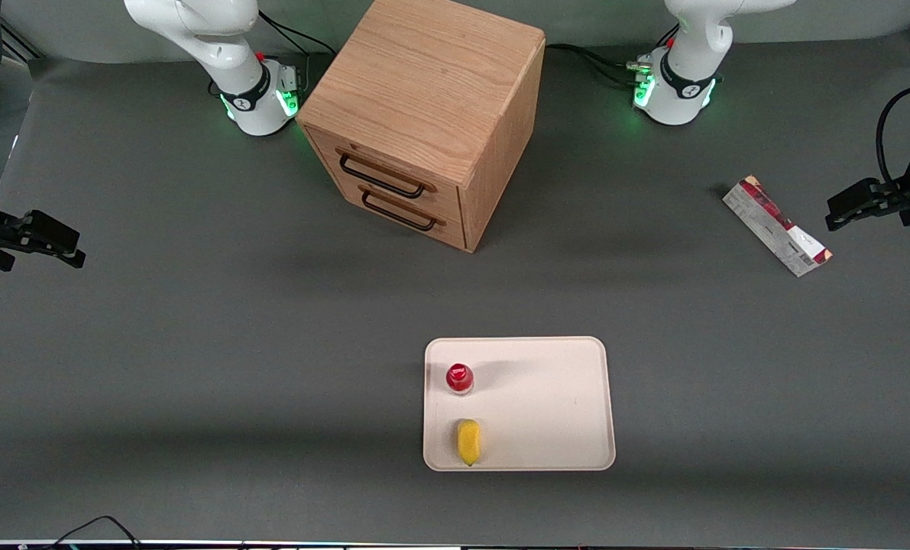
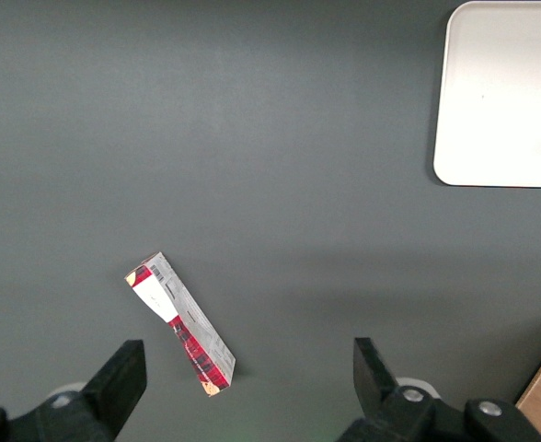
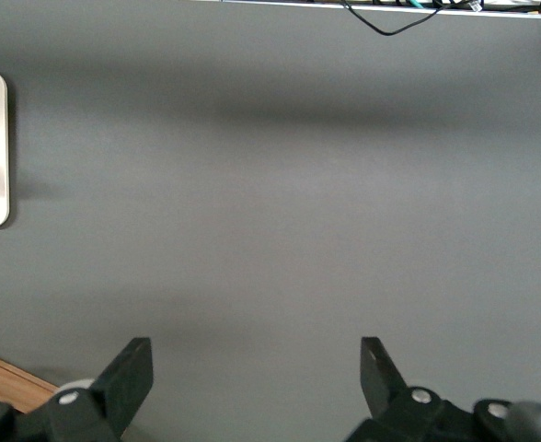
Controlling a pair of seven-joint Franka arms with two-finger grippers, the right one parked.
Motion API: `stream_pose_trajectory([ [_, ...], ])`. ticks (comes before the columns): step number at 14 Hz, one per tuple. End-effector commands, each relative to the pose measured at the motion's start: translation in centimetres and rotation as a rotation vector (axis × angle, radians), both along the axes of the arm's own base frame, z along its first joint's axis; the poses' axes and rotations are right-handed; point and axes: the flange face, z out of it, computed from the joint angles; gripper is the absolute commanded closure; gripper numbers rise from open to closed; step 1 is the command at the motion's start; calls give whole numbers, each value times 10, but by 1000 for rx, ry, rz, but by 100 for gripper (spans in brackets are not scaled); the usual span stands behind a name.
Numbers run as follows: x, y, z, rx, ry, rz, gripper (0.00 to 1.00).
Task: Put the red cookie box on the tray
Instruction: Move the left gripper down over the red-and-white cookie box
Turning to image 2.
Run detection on red cookie box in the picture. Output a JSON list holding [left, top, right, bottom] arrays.
[[123, 250, 237, 397]]

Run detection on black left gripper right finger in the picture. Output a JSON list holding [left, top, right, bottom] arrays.
[[338, 337, 541, 442]]

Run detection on white plastic tray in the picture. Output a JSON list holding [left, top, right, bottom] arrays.
[[432, 0, 541, 189]]

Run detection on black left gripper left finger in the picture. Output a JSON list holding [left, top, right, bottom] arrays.
[[0, 339, 149, 442]]

